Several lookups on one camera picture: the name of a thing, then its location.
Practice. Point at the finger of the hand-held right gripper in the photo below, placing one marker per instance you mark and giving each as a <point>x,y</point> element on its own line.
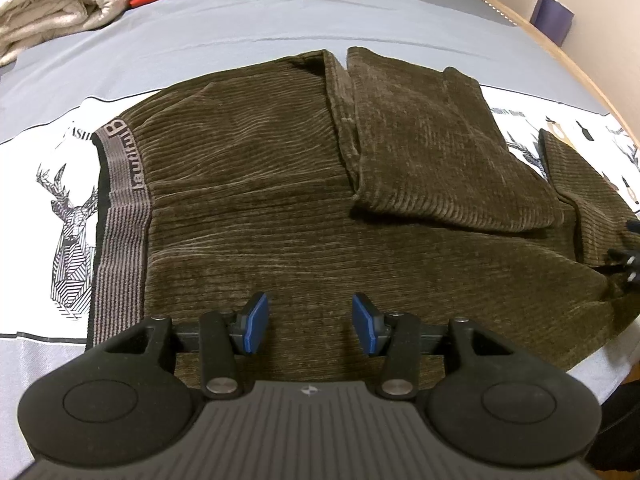
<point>629,265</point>

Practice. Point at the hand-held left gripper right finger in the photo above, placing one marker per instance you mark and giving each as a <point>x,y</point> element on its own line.
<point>364,324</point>

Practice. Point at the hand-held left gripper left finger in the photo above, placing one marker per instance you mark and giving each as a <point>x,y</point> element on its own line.
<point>254,322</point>

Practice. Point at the purple box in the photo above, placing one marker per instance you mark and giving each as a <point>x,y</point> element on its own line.
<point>554,16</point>

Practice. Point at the grey white printed bedsheet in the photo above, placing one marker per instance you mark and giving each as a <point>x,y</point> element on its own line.
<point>200,30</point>

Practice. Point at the folded white fleece blanket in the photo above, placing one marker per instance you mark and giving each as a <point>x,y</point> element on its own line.
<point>55,5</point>

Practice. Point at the wooden bed frame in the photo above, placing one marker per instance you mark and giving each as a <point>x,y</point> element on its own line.
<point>565,60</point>

